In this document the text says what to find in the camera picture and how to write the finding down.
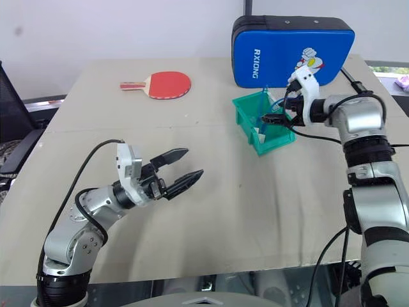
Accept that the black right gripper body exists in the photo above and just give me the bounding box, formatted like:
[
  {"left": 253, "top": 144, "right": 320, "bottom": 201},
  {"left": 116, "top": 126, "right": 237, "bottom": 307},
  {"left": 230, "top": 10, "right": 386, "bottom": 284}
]
[{"left": 283, "top": 95, "right": 306, "bottom": 128}]

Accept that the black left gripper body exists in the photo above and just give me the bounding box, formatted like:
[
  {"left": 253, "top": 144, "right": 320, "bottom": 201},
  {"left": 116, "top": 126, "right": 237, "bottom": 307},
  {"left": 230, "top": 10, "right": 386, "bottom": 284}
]
[{"left": 137, "top": 162, "right": 169, "bottom": 201}]

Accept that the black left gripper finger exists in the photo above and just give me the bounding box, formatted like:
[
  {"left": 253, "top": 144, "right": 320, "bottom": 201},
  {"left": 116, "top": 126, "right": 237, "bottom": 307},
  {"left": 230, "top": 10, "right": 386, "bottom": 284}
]
[
  {"left": 150, "top": 147, "right": 190, "bottom": 172},
  {"left": 163, "top": 169, "right": 205, "bottom": 201}
]

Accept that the blue cable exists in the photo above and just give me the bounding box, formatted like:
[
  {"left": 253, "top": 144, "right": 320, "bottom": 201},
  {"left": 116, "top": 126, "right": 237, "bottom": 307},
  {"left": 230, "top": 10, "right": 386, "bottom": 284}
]
[{"left": 254, "top": 84, "right": 285, "bottom": 136}]

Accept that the green plastic bin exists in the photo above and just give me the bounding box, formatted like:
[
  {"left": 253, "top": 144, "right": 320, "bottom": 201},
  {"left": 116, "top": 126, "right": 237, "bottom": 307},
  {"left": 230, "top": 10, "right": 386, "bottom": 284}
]
[{"left": 231, "top": 90, "right": 297, "bottom": 157}]

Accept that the blue black RXIONG kick pad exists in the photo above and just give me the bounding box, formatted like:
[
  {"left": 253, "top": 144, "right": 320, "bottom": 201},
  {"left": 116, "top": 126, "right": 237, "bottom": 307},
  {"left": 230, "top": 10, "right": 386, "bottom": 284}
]
[{"left": 231, "top": 14, "right": 357, "bottom": 89}]

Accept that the red table tennis paddle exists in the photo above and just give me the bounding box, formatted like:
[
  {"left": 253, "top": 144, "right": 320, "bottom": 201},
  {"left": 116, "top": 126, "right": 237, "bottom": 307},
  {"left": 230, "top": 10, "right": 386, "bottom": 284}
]
[{"left": 120, "top": 70, "right": 193, "bottom": 100}]

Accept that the pink crumpled object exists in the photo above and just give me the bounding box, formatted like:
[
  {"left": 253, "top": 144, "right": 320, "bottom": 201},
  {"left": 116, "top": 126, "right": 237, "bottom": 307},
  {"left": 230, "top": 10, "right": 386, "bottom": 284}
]
[{"left": 394, "top": 74, "right": 409, "bottom": 94}]

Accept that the black mesh chair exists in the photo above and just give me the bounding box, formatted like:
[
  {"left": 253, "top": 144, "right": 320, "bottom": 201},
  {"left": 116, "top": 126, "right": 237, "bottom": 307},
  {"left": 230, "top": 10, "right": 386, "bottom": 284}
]
[{"left": 0, "top": 59, "right": 49, "bottom": 175}]

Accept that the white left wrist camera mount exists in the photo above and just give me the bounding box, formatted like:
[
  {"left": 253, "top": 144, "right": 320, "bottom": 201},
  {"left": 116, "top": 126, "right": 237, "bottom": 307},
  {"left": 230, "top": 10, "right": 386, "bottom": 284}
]
[{"left": 115, "top": 143, "right": 151, "bottom": 207}]

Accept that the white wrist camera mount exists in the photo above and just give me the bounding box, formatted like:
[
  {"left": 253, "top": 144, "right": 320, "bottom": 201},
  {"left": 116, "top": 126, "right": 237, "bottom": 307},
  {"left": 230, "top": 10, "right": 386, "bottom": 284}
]
[
  {"left": 287, "top": 67, "right": 321, "bottom": 126},
  {"left": 115, "top": 143, "right": 151, "bottom": 207}
]

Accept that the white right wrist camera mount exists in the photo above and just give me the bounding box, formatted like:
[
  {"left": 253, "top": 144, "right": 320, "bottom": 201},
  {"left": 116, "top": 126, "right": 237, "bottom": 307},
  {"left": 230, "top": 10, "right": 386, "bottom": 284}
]
[{"left": 287, "top": 67, "right": 321, "bottom": 126}]

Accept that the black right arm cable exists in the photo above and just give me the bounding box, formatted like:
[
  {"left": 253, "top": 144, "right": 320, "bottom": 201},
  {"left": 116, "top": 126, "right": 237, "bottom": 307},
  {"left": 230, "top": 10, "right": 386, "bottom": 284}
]
[{"left": 284, "top": 82, "right": 404, "bottom": 148}]

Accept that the black cable with connector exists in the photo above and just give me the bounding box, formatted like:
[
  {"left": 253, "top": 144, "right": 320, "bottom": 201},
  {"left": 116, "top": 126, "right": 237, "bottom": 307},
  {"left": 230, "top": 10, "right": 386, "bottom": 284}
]
[{"left": 339, "top": 67, "right": 369, "bottom": 95}]

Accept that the black hanging cable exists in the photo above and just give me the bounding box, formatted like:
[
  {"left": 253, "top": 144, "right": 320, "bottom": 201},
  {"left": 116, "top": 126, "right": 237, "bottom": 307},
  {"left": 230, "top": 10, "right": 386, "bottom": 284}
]
[
  {"left": 307, "top": 226, "right": 350, "bottom": 307},
  {"left": 339, "top": 228, "right": 351, "bottom": 307}
]

